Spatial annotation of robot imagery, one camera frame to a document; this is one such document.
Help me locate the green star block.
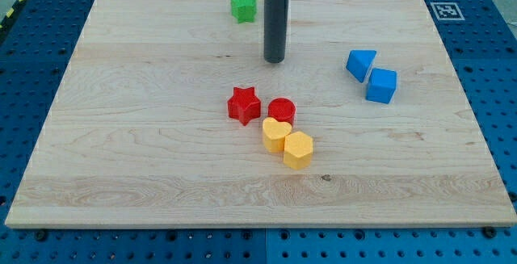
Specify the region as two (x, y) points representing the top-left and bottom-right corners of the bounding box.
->
(230, 0), (257, 23)

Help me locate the blue triangle block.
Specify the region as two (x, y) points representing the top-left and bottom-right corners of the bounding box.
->
(345, 49), (377, 83)

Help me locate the wooden board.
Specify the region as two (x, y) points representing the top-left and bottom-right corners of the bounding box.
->
(6, 0), (516, 228)

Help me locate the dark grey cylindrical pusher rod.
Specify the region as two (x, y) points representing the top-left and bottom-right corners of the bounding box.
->
(263, 0), (288, 63)

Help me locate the red circle block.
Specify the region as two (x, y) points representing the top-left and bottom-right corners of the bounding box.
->
(267, 98), (296, 125)

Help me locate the blue cube block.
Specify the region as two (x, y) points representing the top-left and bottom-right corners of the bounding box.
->
(366, 68), (397, 104)

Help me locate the yellow hexagon block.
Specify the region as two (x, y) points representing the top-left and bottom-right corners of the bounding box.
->
(283, 132), (313, 170)

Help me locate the red star block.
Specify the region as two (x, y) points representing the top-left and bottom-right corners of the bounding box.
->
(227, 86), (261, 126)

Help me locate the white fiducial marker tag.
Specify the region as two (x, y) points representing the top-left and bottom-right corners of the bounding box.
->
(431, 2), (464, 21)

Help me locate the yellow heart block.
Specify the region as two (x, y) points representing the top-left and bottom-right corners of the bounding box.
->
(262, 117), (292, 153)

